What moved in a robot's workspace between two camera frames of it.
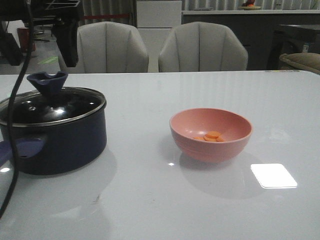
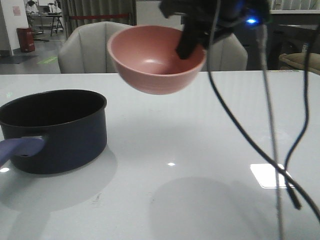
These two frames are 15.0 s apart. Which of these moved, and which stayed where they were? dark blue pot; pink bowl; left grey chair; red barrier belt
Moved: pink bowl
Stayed: red barrier belt; dark blue pot; left grey chair
